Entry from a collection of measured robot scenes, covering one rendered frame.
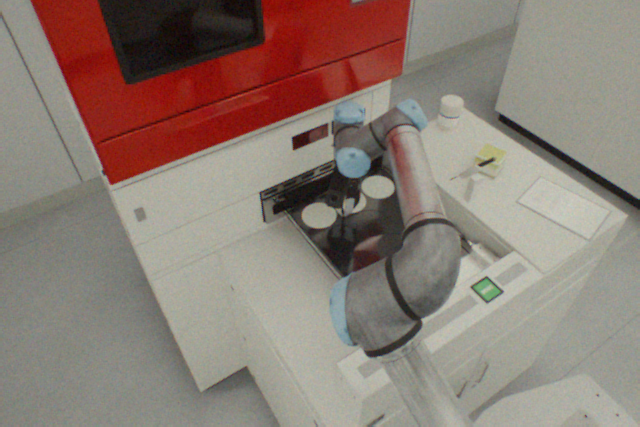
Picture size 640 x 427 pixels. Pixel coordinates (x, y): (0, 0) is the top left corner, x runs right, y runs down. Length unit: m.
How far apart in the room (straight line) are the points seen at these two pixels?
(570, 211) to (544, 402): 0.51
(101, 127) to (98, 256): 1.73
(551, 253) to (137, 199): 1.03
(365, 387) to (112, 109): 0.74
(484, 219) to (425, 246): 0.58
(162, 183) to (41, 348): 1.43
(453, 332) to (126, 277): 1.79
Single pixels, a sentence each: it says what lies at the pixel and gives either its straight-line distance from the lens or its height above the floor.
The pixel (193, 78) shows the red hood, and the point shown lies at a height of 1.41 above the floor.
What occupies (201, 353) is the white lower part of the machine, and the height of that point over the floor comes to 0.34.
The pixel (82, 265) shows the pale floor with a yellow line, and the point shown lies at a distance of 2.69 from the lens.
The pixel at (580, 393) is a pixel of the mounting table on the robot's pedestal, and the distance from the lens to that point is 1.32.
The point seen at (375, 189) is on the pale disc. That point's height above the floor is 0.90.
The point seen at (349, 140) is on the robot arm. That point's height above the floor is 1.25.
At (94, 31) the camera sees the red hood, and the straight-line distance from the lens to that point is 0.93.
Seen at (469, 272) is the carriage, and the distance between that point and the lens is 1.34.
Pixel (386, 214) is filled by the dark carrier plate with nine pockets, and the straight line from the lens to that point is 1.40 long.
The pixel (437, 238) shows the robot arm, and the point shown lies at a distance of 0.80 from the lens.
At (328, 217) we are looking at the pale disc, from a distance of 1.38.
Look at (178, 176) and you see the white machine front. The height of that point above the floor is 1.14.
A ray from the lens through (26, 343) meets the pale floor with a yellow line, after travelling 2.54.
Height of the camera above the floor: 1.91
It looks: 44 degrees down
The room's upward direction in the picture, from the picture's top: 1 degrees counter-clockwise
